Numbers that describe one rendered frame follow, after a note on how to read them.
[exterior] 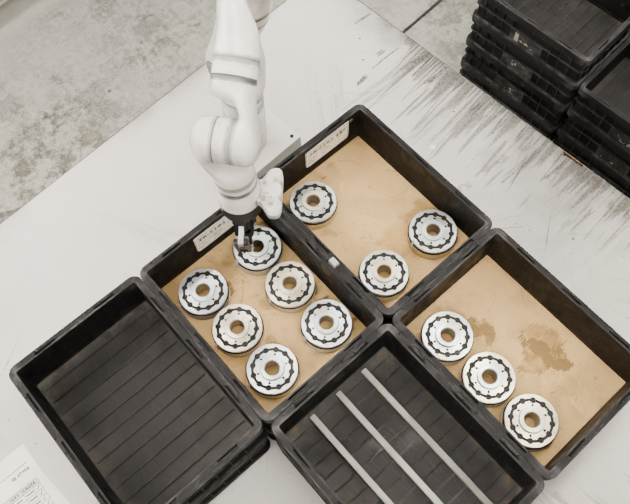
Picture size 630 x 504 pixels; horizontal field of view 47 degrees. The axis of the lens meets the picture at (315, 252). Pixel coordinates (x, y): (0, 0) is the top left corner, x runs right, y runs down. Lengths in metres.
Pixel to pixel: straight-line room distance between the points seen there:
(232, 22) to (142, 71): 1.86
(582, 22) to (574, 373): 1.26
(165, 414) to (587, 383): 0.82
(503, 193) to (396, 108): 0.35
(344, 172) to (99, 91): 1.49
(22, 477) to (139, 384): 0.33
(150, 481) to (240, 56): 0.80
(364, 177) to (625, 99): 1.08
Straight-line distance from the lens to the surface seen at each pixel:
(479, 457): 1.45
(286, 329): 1.48
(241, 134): 1.06
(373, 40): 2.01
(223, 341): 1.45
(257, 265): 1.50
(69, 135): 2.84
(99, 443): 1.49
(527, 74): 2.39
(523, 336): 1.52
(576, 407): 1.51
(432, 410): 1.45
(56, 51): 3.09
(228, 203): 1.20
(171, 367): 1.49
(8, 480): 1.68
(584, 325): 1.50
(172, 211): 1.77
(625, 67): 2.53
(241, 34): 1.08
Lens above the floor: 2.23
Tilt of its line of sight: 66 degrees down
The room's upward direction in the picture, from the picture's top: 3 degrees counter-clockwise
